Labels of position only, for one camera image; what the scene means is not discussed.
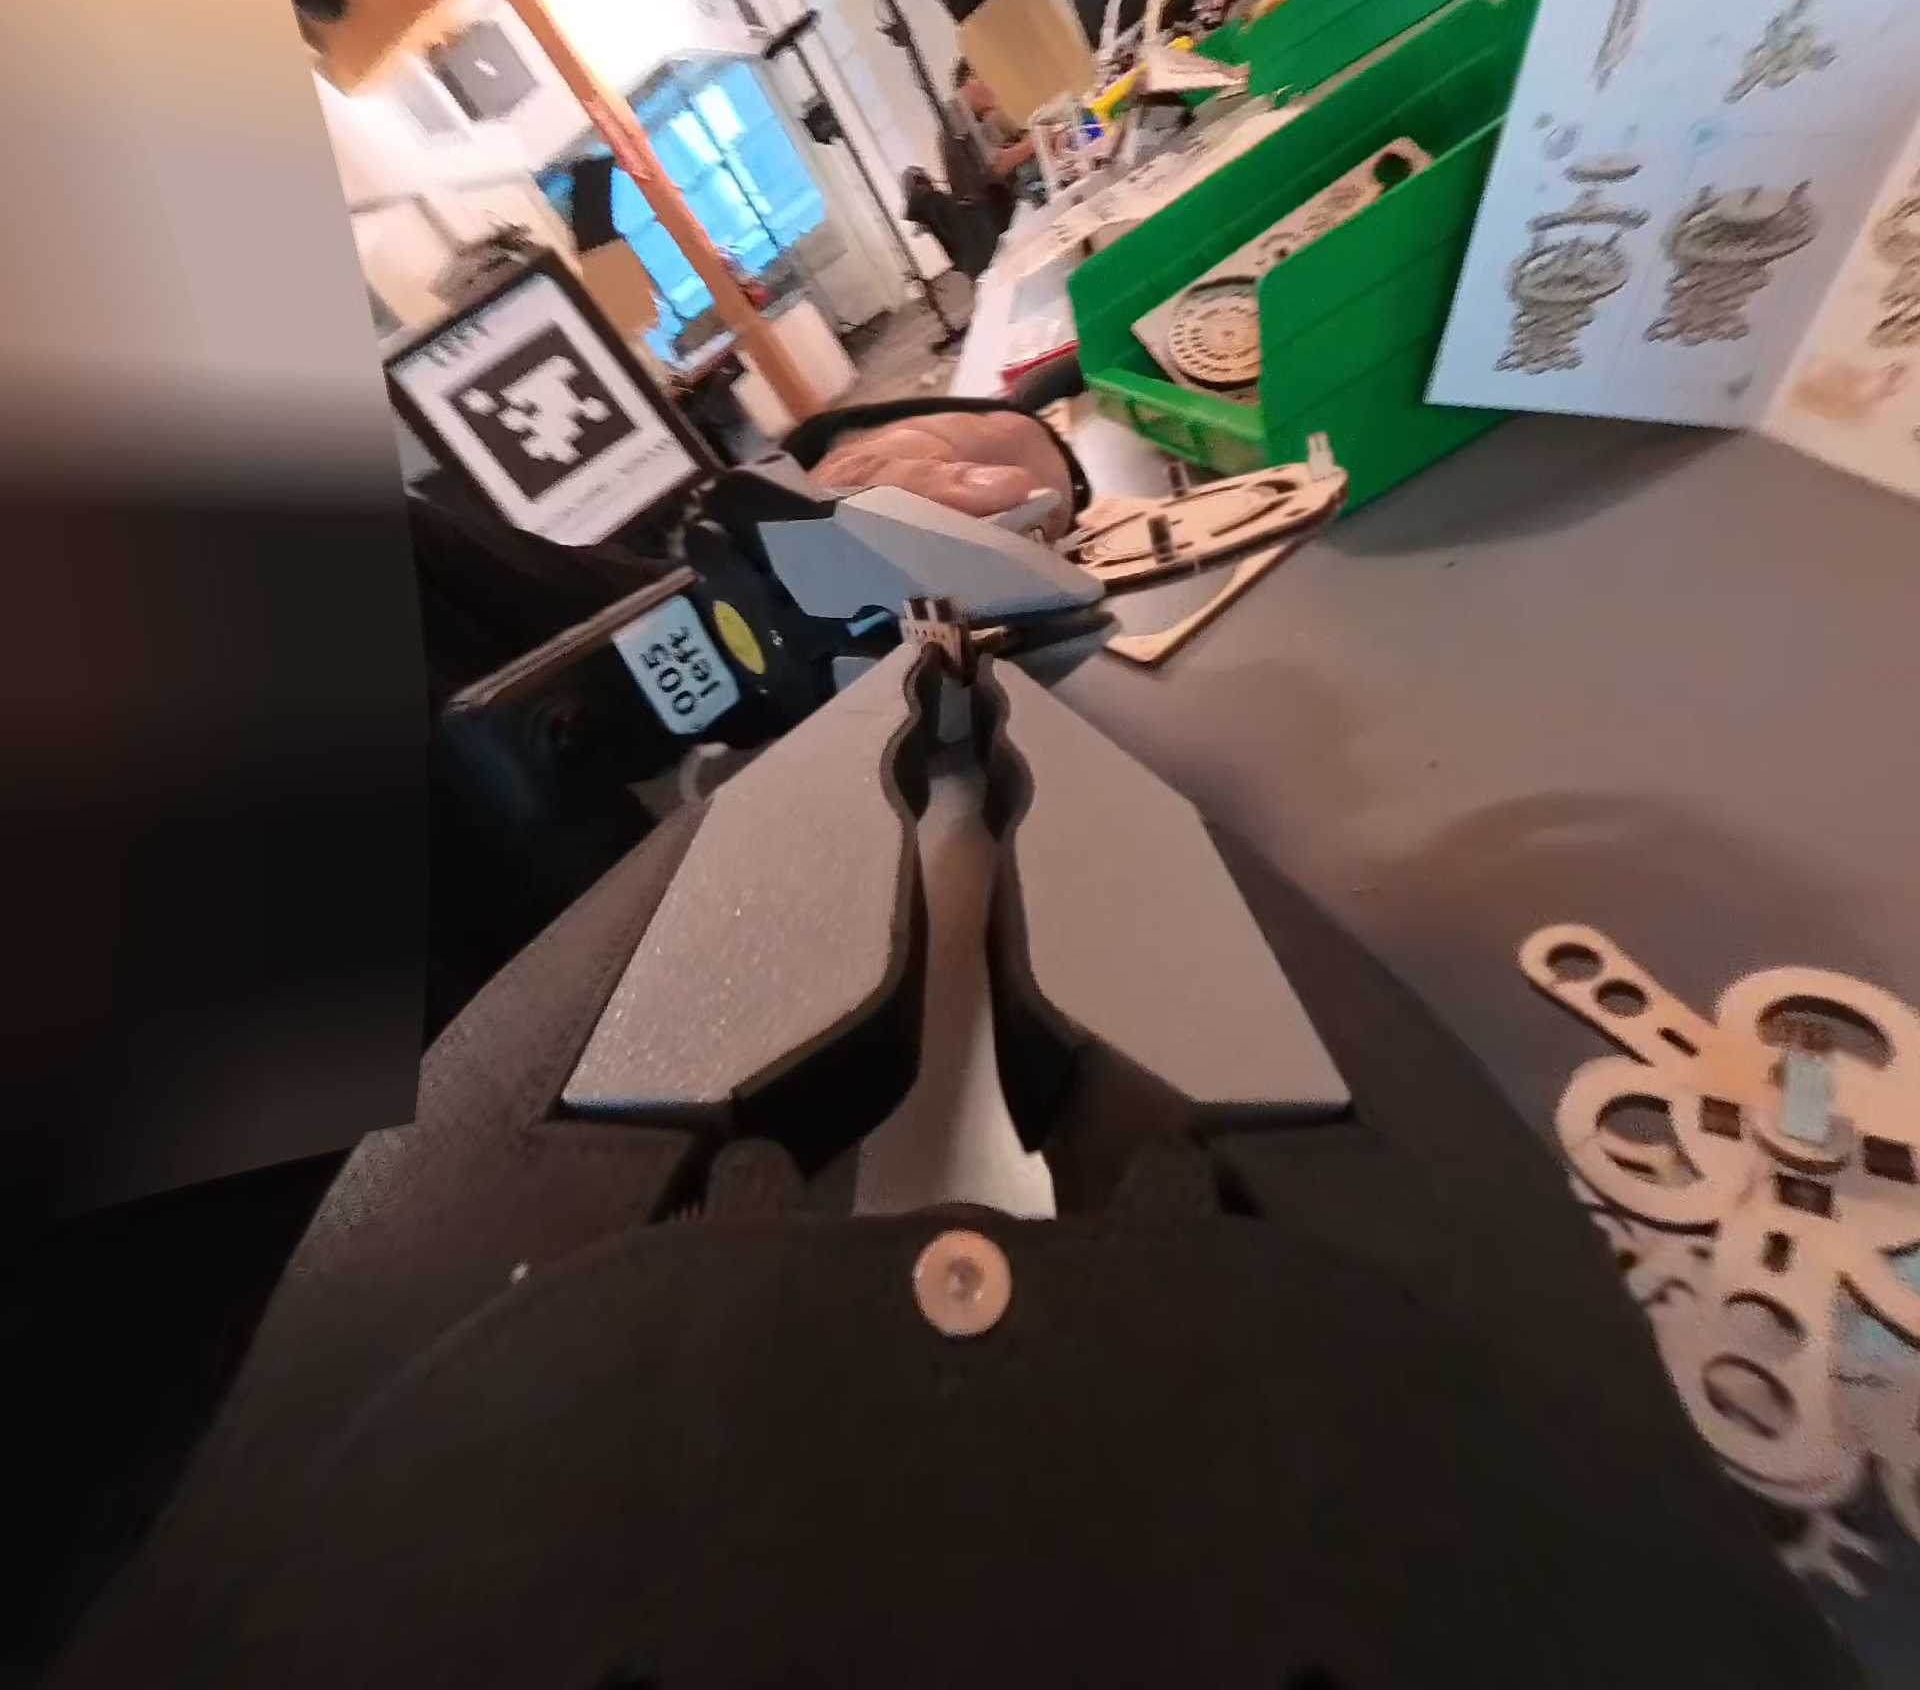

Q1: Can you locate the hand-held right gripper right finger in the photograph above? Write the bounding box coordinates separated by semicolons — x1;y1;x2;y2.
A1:
974;667;1357;1157

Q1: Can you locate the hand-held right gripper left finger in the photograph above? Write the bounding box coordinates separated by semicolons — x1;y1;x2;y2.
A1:
562;647;944;1179

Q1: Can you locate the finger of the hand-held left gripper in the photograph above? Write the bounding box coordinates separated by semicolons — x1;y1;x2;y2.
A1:
803;611;1122;710
755;485;1109;640

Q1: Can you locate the small notched wooden part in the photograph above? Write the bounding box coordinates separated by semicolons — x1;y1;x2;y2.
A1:
902;592;1003;691

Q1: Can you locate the person's left hand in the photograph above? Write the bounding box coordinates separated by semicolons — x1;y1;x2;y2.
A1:
814;413;1077;527

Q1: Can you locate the wooden sheet with round gear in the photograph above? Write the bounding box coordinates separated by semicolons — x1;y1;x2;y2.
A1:
1128;273;1280;398

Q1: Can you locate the large green plastic bin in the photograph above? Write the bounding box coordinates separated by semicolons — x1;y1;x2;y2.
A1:
1066;119;1514;518

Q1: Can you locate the black light stand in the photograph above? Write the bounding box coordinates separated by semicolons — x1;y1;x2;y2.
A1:
829;0;971;355

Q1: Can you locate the orange pillar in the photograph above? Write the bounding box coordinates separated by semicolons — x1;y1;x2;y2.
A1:
462;0;822;421

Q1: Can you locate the wooden sheet with cutouts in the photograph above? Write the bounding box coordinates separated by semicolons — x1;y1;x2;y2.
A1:
1242;136;1439;271

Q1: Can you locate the white instruction sheet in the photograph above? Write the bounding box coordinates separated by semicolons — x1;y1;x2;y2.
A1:
1425;0;1920;466

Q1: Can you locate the wooden oval frame part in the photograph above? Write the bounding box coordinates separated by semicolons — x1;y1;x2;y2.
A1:
1071;435;1351;592

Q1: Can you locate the wooden ring model assembly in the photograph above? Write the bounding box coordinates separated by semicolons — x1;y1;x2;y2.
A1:
1518;920;1920;1581

